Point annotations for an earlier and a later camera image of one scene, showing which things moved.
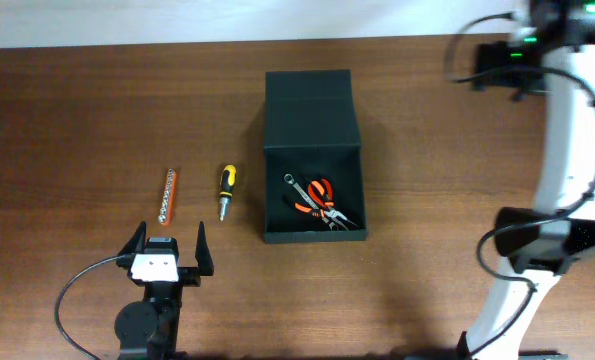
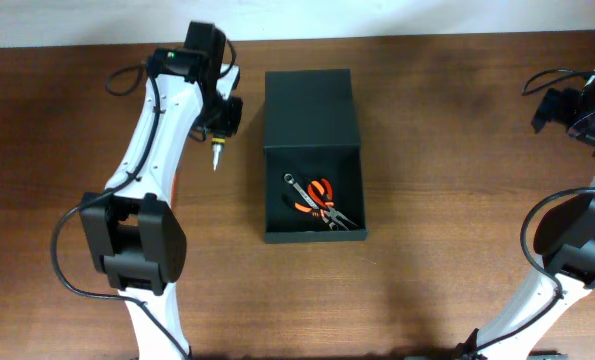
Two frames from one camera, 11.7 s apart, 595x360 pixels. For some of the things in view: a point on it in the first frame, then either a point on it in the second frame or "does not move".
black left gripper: [191, 276] → [231, 123]
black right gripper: [500, 54] → [555, 106]
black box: [311, 132] does not move
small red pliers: [321, 193] does not move
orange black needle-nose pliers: [327, 214] does not move
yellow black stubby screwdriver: [227, 183] → [218, 146]
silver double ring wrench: [290, 179] does not move
